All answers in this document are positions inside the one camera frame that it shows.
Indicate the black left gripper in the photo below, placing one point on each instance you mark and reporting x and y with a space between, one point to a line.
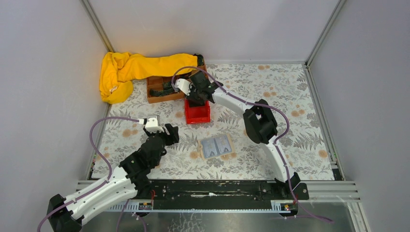
167 134

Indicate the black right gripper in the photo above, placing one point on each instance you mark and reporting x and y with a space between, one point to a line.
197 88

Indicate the red plastic bin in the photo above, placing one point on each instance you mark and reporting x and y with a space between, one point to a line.
197 113

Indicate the white VIP card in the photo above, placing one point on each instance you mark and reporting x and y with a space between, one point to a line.
223 144
209 148

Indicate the beige card holder wallet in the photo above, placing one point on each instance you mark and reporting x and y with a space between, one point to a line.
199 147

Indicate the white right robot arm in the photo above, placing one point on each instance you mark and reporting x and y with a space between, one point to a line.
259 121

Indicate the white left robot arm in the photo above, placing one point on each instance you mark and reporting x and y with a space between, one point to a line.
128 180

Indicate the wooden compartment tray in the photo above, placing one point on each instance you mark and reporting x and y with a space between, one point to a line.
159 89

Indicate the yellow cloth garment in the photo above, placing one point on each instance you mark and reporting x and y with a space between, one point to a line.
119 69

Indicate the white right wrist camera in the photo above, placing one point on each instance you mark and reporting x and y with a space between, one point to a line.
183 85

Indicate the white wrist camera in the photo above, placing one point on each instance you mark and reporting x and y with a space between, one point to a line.
183 85
151 123

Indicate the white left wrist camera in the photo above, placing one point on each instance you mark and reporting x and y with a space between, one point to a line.
151 123

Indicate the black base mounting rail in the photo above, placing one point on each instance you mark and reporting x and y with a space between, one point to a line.
223 194

